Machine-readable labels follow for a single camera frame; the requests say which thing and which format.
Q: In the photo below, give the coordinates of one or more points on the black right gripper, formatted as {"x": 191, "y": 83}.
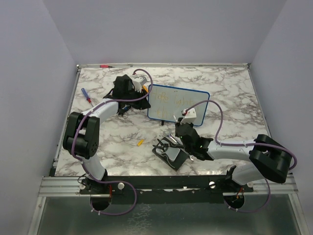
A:
{"x": 176, "y": 133}

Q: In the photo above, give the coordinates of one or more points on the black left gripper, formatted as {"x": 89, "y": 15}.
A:
{"x": 143, "y": 103}

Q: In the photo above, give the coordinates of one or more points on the blue framed whiteboard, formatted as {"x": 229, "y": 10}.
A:
{"x": 167, "y": 101}

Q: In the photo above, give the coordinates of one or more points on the yellow marker cap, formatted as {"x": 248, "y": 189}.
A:
{"x": 140, "y": 142}

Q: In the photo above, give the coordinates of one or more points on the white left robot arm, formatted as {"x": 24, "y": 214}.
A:
{"x": 82, "y": 132}

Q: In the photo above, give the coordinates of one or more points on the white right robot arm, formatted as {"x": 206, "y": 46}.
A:
{"x": 266, "y": 158}

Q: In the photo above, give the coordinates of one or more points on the chrome combination wrench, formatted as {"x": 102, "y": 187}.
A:
{"x": 178, "y": 144}

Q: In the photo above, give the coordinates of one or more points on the blue red screwdriver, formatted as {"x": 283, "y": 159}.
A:
{"x": 87, "y": 97}

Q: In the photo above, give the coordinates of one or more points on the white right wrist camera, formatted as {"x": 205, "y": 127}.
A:
{"x": 189, "y": 116}

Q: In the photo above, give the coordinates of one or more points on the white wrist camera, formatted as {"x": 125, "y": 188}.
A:
{"x": 138, "y": 82}
{"x": 189, "y": 116}

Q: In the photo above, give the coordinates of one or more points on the blue handled cutting pliers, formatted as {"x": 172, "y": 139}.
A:
{"x": 122, "y": 111}

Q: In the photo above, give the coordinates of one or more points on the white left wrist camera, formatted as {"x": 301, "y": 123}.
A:
{"x": 138, "y": 82}

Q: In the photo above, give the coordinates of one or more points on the red marker on rail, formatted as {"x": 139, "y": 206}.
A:
{"x": 106, "y": 66}

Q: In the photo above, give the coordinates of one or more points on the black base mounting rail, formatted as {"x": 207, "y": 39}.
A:
{"x": 162, "y": 189}

